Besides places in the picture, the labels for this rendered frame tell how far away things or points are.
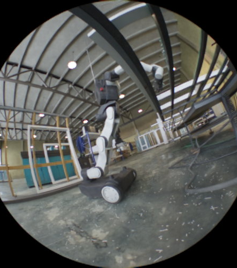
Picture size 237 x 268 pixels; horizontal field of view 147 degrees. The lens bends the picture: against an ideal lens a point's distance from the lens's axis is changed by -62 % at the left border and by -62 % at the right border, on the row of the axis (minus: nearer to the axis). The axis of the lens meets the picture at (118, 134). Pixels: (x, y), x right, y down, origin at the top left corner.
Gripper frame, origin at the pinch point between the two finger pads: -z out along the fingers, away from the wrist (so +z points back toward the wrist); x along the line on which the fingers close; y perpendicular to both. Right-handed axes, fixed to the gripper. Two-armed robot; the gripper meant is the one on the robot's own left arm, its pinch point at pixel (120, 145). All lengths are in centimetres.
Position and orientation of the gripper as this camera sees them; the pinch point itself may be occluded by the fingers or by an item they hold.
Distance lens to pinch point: 121.6
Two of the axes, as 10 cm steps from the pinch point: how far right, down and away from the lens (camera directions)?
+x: 8.9, -2.9, 3.4
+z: -3.4, -9.3, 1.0
